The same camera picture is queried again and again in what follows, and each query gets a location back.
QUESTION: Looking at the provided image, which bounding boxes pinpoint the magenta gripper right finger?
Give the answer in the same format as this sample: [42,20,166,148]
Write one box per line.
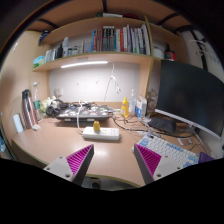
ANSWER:
[133,144,182,184]

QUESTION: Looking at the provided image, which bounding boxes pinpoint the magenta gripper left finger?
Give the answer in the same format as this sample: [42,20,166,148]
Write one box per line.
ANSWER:
[44,144,94,186]

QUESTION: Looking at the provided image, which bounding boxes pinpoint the yellow charger plug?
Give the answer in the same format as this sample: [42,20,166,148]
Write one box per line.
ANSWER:
[93,121,100,131]

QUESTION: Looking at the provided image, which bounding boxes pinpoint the white blue keyboard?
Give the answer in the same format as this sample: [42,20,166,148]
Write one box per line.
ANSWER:
[138,134,199,168]

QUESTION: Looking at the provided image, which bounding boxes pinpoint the black pouch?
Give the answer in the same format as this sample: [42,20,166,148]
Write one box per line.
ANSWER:
[148,117,176,133]

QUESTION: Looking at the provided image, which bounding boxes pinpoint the white power strip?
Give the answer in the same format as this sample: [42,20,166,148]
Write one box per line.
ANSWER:
[83,127,120,140]

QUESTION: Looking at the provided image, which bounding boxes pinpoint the black laptop with stickers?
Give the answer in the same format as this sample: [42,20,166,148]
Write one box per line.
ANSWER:
[57,104,109,122]

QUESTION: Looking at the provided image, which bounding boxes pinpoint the blue white carton box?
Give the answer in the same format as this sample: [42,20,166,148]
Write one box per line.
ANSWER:
[135,96,147,118]

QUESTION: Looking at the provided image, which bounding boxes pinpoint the black headphones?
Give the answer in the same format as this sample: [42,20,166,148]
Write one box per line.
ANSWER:
[46,99,69,117]

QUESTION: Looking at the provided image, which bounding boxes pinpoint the yellow bottle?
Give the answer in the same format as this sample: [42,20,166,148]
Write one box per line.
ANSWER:
[120,98,129,118]

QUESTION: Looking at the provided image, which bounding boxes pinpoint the brown thermos bottle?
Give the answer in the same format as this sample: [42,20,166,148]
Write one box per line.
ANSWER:
[22,89,38,129]

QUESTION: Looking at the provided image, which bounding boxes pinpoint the clear plastic bottle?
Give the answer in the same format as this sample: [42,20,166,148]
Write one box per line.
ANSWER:
[129,89,136,115]

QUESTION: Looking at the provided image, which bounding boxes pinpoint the white card on desk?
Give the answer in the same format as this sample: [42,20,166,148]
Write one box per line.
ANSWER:
[13,114,24,133]

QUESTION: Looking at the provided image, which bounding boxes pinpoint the green cap water bottle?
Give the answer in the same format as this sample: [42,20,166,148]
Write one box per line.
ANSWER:
[32,82,42,121]

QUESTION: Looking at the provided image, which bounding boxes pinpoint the curved black monitor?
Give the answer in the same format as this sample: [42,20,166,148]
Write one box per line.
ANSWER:
[155,60,224,139]

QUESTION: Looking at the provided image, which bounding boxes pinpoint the white LED light bar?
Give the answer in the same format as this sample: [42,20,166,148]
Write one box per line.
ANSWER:
[61,61,109,69]

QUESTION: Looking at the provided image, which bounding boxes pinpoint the red black bottle on shelf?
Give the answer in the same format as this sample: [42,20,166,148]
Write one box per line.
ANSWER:
[164,45,176,61]

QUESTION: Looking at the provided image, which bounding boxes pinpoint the wooden shelf unit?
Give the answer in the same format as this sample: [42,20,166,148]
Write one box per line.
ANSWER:
[28,0,189,97]

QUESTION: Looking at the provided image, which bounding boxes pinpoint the row of books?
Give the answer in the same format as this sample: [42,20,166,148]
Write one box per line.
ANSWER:
[91,23,151,55]

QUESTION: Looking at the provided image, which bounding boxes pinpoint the white charger cable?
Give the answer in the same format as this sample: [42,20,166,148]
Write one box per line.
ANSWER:
[76,100,84,135]

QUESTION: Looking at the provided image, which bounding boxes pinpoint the white hanging cable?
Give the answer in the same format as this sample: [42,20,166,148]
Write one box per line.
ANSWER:
[103,63,122,103]

